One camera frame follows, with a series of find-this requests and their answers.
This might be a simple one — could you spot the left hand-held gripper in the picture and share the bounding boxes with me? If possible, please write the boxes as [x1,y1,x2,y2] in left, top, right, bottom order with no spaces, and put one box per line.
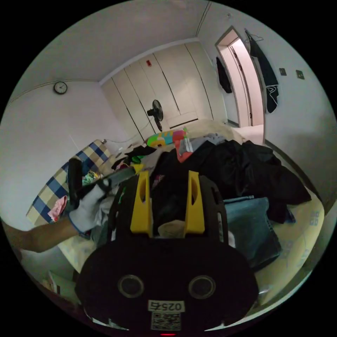
[105,164,145,188]

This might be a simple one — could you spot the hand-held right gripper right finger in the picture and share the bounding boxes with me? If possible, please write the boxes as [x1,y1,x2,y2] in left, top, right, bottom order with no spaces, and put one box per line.
[184,170,205,235]

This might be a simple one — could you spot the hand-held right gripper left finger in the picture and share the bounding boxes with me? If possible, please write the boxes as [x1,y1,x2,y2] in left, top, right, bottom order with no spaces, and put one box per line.
[130,170,154,235]

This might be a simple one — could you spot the person's left forearm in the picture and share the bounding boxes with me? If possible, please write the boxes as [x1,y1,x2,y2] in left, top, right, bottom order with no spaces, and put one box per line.
[2,217,80,254]

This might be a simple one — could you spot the colourful printed pillow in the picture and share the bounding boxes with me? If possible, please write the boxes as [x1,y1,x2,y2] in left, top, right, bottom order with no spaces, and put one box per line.
[146,128,188,148]

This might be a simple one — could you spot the folded blue jeans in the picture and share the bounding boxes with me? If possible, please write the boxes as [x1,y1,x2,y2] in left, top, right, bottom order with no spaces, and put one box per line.
[224,195,283,272]

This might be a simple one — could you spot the black standing fan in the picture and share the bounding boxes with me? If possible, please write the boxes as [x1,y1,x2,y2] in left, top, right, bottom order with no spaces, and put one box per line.
[146,99,164,132]

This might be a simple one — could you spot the pile of clothes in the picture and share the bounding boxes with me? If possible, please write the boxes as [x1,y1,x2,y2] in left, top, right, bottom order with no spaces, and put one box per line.
[110,133,313,224]

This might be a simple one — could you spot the pink garment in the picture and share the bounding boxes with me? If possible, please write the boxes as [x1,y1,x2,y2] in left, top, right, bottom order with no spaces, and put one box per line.
[48,195,68,224]

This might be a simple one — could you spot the cream built-in cupboard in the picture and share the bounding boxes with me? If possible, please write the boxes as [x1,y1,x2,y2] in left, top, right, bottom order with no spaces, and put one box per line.
[101,41,227,141]

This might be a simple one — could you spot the blue beige checked cushion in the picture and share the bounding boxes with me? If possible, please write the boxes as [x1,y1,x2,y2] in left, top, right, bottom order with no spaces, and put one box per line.
[26,140,112,227]

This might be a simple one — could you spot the bed with yellowish printed mat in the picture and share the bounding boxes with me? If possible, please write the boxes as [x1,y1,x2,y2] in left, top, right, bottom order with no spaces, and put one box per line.
[58,119,328,307]

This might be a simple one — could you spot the small dark hanging garment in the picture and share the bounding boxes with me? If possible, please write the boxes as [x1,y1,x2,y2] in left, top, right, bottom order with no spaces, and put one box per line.
[216,56,233,94]

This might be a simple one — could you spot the long dark hanging garment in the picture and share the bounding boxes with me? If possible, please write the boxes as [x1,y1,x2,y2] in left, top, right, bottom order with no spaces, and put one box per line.
[244,29,279,114]

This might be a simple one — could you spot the white door frame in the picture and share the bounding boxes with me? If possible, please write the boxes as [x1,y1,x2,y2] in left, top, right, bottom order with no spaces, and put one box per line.
[214,25,266,144]

